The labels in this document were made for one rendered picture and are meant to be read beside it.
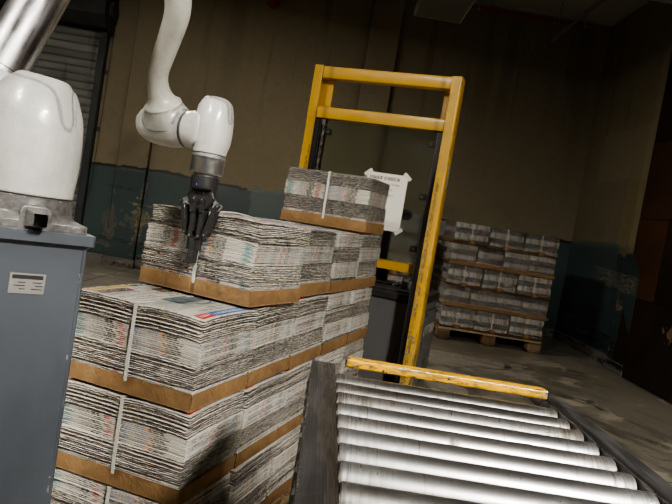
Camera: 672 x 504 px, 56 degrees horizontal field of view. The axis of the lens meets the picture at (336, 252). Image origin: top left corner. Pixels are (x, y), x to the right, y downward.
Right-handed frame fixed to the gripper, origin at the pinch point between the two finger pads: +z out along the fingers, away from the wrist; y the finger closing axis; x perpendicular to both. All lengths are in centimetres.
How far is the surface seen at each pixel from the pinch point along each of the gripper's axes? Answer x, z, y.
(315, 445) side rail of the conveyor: 69, 17, -66
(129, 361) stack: 21.0, 27.6, -0.6
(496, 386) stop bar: 12, 15, -85
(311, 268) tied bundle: -45.8, 1.8, -17.2
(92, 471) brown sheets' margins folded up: 20, 57, 5
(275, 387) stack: -29, 38, -19
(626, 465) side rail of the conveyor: 41, 16, -107
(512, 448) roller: 46, 17, -90
